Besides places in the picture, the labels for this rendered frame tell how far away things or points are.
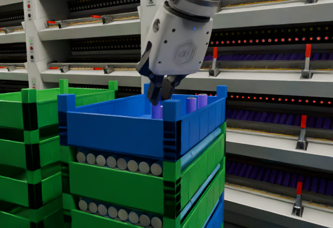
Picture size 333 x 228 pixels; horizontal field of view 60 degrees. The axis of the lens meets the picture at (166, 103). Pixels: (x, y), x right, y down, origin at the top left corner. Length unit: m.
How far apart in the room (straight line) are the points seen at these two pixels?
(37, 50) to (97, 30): 0.40
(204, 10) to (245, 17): 0.47
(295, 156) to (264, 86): 0.21
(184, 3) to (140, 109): 0.33
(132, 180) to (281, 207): 0.62
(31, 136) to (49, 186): 0.12
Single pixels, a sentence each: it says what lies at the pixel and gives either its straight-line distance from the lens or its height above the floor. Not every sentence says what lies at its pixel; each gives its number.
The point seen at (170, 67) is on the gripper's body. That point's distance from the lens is 0.47.
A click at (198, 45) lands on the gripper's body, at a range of 0.48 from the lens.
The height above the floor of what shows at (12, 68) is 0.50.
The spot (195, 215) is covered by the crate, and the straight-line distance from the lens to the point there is 0.51.
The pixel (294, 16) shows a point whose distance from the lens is 0.86.
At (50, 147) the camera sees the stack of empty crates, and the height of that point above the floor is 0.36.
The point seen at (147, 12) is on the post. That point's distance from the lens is 1.05.
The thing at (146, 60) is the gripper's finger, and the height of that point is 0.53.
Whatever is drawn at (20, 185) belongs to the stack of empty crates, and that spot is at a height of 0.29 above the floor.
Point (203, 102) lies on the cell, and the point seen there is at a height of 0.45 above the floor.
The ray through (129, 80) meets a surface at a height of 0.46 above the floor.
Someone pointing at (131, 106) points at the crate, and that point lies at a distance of 0.65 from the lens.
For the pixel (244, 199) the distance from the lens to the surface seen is 0.99.
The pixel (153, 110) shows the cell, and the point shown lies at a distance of 0.53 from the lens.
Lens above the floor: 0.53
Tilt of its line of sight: 8 degrees down
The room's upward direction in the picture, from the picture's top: straight up
